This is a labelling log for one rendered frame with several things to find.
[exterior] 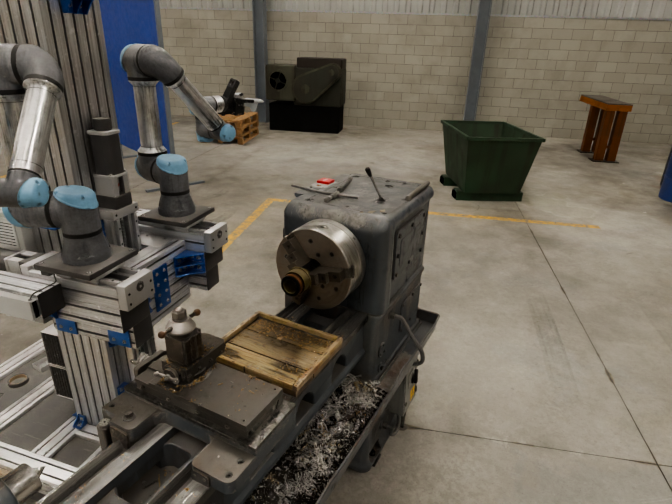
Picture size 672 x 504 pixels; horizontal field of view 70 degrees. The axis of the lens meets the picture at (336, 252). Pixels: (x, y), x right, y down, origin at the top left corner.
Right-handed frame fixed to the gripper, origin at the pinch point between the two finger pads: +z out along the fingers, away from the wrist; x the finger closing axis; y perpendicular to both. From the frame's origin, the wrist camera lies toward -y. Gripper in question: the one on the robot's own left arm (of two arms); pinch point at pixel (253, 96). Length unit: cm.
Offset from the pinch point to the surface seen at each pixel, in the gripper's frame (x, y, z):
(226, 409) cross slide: 112, 46, -105
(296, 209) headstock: 65, 26, -34
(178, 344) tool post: 93, 37, -106
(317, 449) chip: 120, 83, -72
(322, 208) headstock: 75, 23, -30
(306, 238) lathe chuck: 83, 27, -48
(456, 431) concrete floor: 137, 141, 27
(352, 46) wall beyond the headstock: -526, 56, 764
